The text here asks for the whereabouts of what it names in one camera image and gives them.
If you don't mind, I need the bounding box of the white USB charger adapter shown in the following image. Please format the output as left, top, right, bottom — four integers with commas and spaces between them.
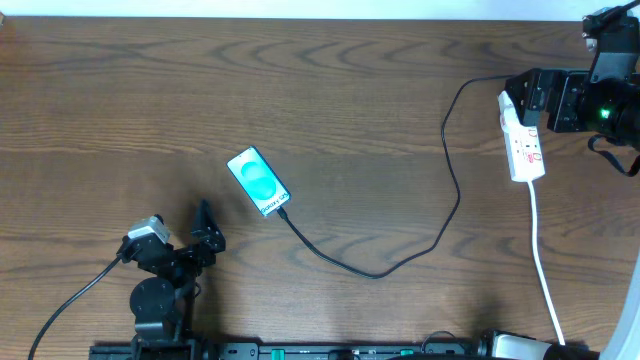
498, 91, 522, 133

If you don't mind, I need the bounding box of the white power strip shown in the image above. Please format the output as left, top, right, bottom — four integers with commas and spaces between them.
500, 115, 546, 183

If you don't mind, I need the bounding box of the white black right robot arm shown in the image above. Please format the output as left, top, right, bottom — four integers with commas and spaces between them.
478, 69, 639, 359

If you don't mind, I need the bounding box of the white power strip cord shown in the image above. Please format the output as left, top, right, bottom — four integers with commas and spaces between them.
527, 180, 567, 347

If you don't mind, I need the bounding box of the blue Galaxy smartphone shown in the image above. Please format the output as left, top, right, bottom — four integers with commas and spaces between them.
227, 146, 291, 216

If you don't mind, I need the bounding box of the black USB charging cable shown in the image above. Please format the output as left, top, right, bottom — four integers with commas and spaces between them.
276, 74, 516, 280

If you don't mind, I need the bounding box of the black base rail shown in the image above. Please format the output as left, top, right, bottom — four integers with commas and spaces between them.
89, 341, 601, 360

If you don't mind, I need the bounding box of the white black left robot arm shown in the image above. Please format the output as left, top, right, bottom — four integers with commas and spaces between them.
117, 200, 226, 360

